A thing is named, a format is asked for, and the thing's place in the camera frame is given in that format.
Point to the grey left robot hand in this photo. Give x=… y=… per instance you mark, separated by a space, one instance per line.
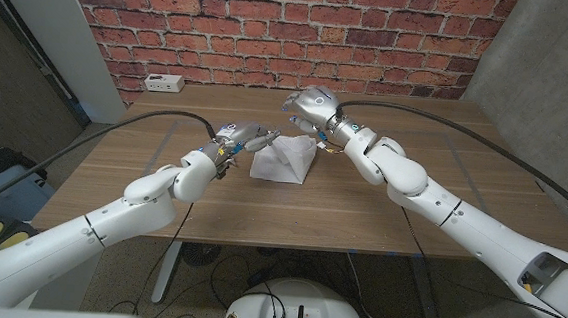
x=238 y=133

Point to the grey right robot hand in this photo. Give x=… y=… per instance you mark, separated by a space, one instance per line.
x=318 y=106

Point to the white handkerchief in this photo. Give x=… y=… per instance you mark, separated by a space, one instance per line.
x=283 y=164

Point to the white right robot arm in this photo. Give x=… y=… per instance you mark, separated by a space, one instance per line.
x=484 y=238

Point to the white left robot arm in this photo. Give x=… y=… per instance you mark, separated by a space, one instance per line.
x=83 y=235

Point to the red brick print backdrop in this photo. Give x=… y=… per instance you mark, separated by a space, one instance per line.
x=283 y=28

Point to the white power strip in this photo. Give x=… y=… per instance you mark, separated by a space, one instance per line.
x=164 y=83

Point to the black floor fan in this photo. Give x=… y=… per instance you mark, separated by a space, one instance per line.
x=199 y=254

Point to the white table leg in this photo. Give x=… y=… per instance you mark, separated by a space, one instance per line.
x=166 y=271

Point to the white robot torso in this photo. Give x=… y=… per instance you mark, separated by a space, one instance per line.
x=323 y=312

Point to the blue storage bin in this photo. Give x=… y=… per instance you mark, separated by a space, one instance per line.
x=10 y=205

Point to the white wall panel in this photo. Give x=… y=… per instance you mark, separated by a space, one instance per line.
x=48 y=12

